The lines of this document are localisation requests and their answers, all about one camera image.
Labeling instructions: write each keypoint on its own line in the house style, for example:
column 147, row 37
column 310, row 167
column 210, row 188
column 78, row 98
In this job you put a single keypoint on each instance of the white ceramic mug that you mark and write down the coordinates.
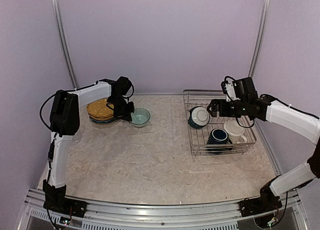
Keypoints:
column 236, row 133

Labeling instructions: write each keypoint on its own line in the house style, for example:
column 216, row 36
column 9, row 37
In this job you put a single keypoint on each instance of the left aluminium frame post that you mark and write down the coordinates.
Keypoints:
column 63, row 42

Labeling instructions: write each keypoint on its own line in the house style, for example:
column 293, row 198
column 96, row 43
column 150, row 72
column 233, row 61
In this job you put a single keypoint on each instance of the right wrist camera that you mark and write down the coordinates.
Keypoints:
column 241, row 89

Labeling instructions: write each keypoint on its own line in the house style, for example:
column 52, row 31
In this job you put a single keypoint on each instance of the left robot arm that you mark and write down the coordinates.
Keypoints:
column 64, row 123

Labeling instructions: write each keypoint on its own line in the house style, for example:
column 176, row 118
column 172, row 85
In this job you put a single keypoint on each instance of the dark teal bowl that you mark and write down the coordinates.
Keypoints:
column 198, row 117

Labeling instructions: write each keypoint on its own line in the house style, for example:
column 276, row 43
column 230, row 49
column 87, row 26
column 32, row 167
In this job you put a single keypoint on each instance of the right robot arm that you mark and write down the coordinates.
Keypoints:
column 306, row 126

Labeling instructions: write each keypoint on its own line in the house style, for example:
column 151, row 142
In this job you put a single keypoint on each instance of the wire metal dish rack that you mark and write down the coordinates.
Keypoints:
column 198, row 137

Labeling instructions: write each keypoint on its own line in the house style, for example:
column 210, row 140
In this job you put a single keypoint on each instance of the dark blue mug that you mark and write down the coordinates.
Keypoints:
column 218, row 136

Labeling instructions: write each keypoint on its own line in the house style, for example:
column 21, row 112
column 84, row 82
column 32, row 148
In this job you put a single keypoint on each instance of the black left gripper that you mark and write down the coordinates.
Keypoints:
column 124, row 116

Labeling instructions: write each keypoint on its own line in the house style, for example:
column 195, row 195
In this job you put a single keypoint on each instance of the front aluminium rail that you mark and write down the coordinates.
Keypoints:
column 111, row 215

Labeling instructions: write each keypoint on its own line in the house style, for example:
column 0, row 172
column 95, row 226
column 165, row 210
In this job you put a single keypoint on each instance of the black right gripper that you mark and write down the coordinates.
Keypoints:
column 215, row 102

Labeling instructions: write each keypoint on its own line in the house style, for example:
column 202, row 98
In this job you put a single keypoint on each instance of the aluminium frame post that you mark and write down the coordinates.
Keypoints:
column 63, row 42
column 260, row 36

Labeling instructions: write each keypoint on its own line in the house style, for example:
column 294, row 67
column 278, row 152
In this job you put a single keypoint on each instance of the yellow polka dot plate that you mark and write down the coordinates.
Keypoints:
column 102, row 113
column 99, row 104

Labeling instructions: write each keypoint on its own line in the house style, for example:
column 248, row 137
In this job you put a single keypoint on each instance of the right aluminium frame post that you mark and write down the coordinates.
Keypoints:
column 260, row 36

